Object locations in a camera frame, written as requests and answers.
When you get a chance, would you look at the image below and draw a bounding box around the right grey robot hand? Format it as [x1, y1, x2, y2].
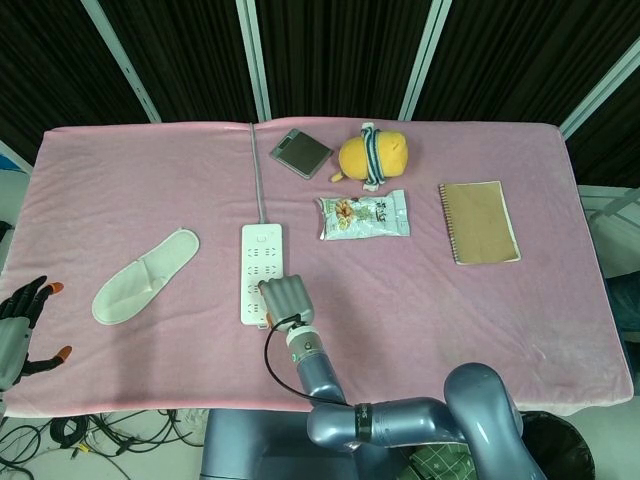
[257, 274, 317, 332]

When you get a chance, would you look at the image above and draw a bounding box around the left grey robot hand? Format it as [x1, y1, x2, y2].
[0, 275, 74, 397]

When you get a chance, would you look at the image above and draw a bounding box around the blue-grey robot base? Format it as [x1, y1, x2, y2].
[199, 408, 362, 480]

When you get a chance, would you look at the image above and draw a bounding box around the white power strip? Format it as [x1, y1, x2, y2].
[240, 223, 285, 332]

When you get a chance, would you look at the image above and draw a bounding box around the snack bag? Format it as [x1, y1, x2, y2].
[313, 188, 413, 243]

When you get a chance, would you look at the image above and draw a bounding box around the white slipper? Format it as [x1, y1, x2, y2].
[91, 227, 202, 327]

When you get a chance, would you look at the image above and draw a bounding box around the grey digital scale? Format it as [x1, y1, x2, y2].
[269, 127, 335, 181]

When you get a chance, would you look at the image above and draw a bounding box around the yellow plush toy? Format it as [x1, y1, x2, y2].
[327, 120, 413, 194]

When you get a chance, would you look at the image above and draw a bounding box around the pink table cloth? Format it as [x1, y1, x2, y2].
[1, 117, 633, 419]

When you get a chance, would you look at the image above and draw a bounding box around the brown spiral notebook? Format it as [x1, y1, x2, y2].
[437, 180, 523, 266]

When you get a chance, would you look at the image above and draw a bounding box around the green checked cloth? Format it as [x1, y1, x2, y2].
[406, 439, 482, 480]

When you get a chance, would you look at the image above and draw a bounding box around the black trash bin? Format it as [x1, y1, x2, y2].
[519, 411, 597, 480]

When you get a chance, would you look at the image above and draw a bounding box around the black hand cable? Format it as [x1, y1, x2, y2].
[262, 313, 352, 407]

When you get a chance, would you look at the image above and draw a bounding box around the floor cable bundle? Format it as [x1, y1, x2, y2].
[0, 408, 207, 467]

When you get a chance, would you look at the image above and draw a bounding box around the grey power strip cable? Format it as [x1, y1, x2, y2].
[247, 121, 269, 226]

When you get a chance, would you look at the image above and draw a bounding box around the white partition frame post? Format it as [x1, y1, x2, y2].
[236, 0, 272, 124]
[558, 33, 640, 140]
[398, 0, 453, 122]
[79, 0, 162, 124]

